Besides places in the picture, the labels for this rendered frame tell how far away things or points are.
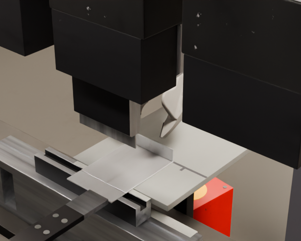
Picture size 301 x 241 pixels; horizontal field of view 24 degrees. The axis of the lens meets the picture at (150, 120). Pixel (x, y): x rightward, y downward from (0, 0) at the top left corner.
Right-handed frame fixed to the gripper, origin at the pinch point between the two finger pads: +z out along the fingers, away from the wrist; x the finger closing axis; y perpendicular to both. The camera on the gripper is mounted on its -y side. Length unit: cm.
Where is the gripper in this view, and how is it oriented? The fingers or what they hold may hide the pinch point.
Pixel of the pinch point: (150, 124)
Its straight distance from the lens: 100.0
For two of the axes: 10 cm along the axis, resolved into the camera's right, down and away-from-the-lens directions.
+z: -4.2, 9.1, -0.4
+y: -5.0, -2.7, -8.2
